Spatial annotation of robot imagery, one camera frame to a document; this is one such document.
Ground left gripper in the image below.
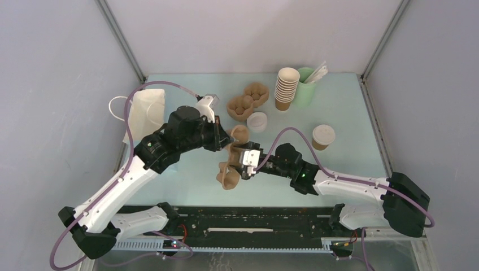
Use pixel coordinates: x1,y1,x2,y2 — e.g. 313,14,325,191
180,114,234,153

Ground brown paper coffee cup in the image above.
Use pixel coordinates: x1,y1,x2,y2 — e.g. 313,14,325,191
312,138,329,151

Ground white cup lid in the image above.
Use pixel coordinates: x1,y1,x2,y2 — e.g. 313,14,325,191
312,124,336,146

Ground white paper bag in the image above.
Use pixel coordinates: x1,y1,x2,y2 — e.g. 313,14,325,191
128,89,165,143

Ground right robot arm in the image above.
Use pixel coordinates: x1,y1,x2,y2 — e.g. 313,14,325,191
234,142,430,238

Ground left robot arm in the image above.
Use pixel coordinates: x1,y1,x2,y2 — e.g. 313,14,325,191
59,106,233,259

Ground green holder cup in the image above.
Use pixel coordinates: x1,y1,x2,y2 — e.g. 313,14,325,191
293,67,316,108

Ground stack of paper cups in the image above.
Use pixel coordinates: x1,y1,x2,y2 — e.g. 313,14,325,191
275,67,300,111

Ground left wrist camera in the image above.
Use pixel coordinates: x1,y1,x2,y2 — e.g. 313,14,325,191
195,94,220,124

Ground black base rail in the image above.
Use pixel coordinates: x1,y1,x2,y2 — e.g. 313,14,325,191
116,206,367,256

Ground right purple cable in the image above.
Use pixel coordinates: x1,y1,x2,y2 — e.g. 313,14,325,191
254,127,436,271

